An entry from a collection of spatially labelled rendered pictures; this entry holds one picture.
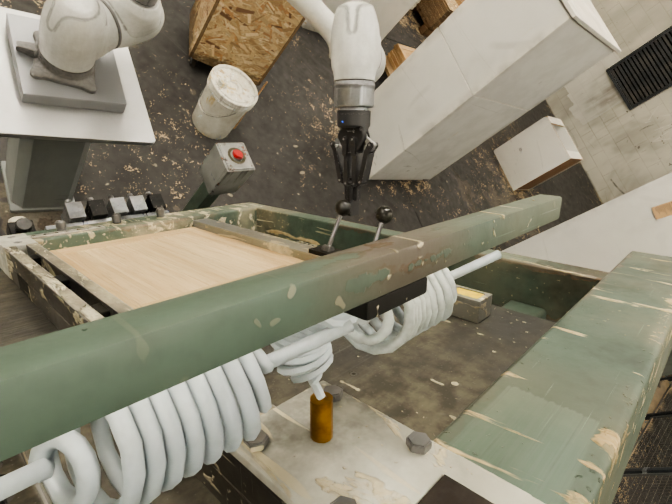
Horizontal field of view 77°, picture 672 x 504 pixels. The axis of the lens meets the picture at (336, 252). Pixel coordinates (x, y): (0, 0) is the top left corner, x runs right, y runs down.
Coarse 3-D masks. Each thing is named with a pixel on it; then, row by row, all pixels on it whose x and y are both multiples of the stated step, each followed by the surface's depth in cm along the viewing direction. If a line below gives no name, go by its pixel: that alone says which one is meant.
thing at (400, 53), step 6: (396, 48) 426; (402, 48) 425; (408, 48) 433; (390, 54) 433; (396, 54) 429; (402, 54) 421; (408, 54) 429; (390, 60) 434; (396, 60) 428; (402, 60) 422; (390, 66) 432; (396, 66) 429; (390, 72) 427
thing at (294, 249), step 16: (208, 224) 127; (224, 224) 128; (240, 240) 117; (256, 240) 112; (272, 240) 109; (288, 240) 109; (304, 256) 99; (464, 288) 77; (464, 304) 73; (480, 304) 71; (480, 320) 72
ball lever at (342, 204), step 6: (336, 204) 97; (342, 204) 96; (348, 204) 97; (336, 210) 97; (342, 210) 97; (348, 210) 97; (336, 222) 97; (336, 228) 97; (330, 240) 97; (324, 246) 97; (330, 246) 96
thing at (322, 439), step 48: (0, 240) 95; (48, 288) 67; (96, 288) 67; (288, 336) 26; (288, 432) 30; (336, 432) 30; (384, 432) 30; (240, 480) 33; (288, 480) 26; (336, 480) 26; (384, 480) 26; (432, 480) 26; (480, 480) 26
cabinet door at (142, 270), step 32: (64, 256) 102; (96, 256) 103; (128, 256) 103; (160, 256) 103; (192, 256) 103; (224, 256) 104; (256, 256) 103; (288, 256) 103; (128, 288) 82; (160, 288) 82; (192, 288) 83
